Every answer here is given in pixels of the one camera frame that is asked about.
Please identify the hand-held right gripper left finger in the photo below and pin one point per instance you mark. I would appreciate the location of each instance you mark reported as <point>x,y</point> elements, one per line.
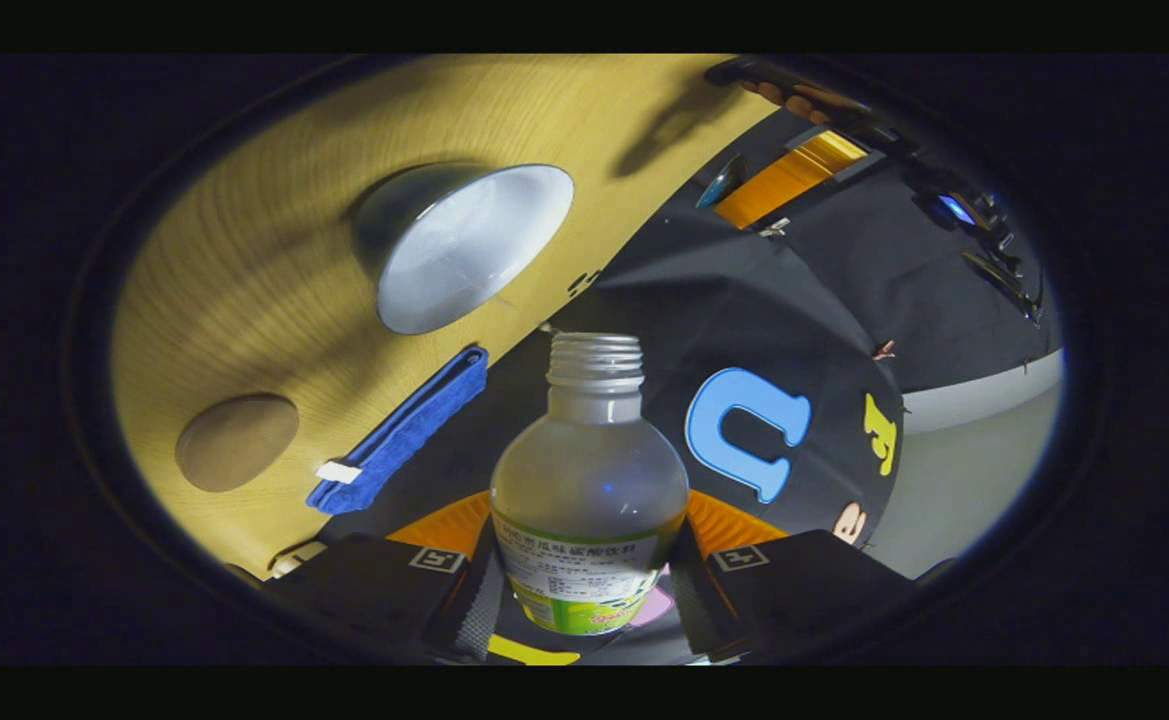
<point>374,600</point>

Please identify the silver water bottle green label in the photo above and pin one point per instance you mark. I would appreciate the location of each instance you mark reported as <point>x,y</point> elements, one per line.
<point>589,470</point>

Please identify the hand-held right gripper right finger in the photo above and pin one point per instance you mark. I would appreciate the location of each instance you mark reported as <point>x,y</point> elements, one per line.
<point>804,595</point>

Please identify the black table grommet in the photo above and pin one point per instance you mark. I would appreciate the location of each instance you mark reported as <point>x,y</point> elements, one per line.
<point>577,287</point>

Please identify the metal clip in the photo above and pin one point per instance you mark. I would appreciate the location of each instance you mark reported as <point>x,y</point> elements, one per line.
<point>774,227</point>

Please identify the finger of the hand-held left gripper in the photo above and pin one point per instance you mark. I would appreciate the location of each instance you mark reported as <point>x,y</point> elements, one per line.
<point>784,180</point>

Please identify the round brown coaster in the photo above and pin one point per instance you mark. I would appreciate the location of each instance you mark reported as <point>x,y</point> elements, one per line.
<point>234,445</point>

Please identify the teal teacup white inside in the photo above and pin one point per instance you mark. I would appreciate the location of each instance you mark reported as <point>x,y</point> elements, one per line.
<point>464,250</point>

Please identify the blue folded towel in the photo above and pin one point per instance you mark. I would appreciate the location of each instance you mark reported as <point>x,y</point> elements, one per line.
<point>404,430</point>

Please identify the black backdrop cloth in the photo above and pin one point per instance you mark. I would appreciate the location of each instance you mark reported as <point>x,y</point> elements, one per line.
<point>794,300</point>

